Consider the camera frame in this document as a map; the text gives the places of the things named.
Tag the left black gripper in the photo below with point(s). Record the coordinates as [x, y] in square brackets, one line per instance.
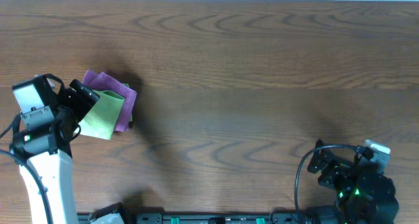
[82, 95]

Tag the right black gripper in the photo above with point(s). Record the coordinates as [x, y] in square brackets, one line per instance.
[337, 168]

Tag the light green microfibre cloth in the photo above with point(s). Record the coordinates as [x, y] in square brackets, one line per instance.
[100, 121]

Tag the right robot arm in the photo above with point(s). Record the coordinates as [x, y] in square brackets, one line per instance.
[364, 193]

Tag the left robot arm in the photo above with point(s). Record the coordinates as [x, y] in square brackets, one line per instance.
[46, 166]

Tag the folded purple cloth stack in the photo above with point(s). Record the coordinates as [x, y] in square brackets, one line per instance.
[103, 81]

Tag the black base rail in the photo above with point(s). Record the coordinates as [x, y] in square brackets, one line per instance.
[157, 215]

